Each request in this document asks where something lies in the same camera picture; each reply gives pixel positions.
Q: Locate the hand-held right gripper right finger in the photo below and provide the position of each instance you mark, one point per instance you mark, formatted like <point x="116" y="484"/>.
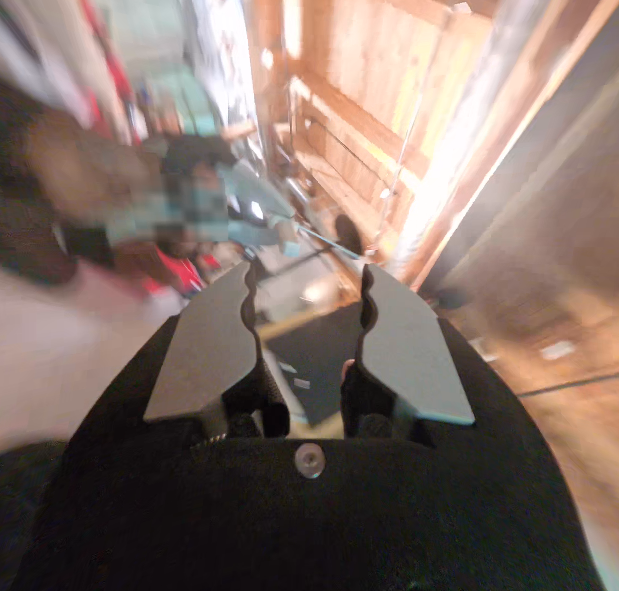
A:
<point x="411" y="359"/>

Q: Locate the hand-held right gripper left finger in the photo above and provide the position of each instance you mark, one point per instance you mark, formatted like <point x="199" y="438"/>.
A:
<point x="208" y="359"/>

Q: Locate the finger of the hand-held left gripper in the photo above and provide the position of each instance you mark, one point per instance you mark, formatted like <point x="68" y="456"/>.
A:
<point x="256" y="189"/>
<point x="256" y="235"/>

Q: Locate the red plastic bin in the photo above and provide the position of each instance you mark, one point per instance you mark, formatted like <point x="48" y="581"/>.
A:
<point x="179" y="272"/>

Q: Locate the person's left forearm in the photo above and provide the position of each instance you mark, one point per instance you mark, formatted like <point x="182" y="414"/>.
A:
<point x="19" y="204"/>

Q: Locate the person's right hand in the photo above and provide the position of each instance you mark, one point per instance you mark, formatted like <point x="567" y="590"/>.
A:
<point x="347" y="371"/>

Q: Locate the person's left hand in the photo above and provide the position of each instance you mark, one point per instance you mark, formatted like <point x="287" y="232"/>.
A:
<point x="87" y="165"/>

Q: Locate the black board with wooden rim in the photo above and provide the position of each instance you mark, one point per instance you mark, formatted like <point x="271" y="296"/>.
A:
<point x="319" y="359"/>

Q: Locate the silver ventilation duct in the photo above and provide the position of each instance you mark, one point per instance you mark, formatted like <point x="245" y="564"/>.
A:
<point x="483" y="93"/>

